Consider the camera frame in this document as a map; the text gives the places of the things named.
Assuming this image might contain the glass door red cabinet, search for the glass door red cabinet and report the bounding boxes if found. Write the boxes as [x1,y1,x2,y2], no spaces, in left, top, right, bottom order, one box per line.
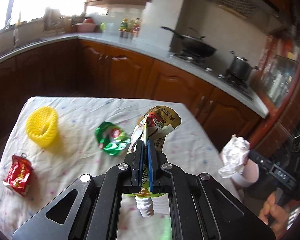
[249,33,300,157]

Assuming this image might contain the black wok with handle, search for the black wok with handle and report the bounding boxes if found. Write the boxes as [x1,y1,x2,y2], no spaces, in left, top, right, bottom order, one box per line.
[161,26,217,58]

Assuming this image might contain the range hood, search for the range hood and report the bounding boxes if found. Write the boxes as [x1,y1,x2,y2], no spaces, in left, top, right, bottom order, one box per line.
[207,0,289,34]

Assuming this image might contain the wooden lower kitchen cabinets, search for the wooden lower kitchen cabinets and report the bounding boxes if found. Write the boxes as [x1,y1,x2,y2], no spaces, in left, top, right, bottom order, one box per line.
[0,38,261,149]

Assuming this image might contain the crushed green soda can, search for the crushed green soda can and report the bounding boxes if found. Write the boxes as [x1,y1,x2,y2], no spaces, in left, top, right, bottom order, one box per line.
[95,121,130,156]

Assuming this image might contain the steel stock pot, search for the steel stock pot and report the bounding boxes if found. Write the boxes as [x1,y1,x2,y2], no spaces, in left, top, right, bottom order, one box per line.
[228,50,259,82]

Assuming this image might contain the grey kitchen countertop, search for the grey kitchen countertop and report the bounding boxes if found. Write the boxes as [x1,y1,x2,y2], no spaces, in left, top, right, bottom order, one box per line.
[0,33,269,119]

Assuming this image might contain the white paper ball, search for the white paper ball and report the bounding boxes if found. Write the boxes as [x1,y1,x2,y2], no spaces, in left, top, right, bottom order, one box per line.
[218,134,250,178]

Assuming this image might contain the orange green drink pouch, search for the orange green drink pouch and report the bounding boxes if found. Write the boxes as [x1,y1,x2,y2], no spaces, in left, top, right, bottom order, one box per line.
[128,106,181,218]

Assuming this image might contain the person's right hand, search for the person's right hand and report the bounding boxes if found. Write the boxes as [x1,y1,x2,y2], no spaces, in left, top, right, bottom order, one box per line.
[258,192,289,239]

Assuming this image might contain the pink basin on counter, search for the pink basin on counter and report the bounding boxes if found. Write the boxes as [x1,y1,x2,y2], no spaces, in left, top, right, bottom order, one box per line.
[75,18,97,33]

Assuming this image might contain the gas stove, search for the gas stove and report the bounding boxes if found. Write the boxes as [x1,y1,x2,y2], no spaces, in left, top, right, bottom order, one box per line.
[170,50,254,102]

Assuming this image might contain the condiment bottles group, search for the condiment bottles group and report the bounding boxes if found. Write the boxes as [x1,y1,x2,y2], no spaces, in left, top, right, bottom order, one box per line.
[119,18,141,40]

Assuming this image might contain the pink trash bin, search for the pink trash bin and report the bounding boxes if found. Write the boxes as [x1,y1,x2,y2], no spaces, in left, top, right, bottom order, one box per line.
[231,159,260,189]

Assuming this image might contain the floral white tablecloth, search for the floral white tablecloth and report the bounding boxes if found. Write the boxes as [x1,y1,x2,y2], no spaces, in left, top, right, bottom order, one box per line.
[0,96,237,238]

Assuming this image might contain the crushed red soda can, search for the crushed red soda can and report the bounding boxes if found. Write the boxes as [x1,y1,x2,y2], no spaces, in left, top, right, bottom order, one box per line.
[2,153,33,197]

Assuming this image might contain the yellow foam net sleeve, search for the yellow foam net sleeve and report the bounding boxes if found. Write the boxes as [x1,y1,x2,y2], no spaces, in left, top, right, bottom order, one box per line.
[25,106,58,148]

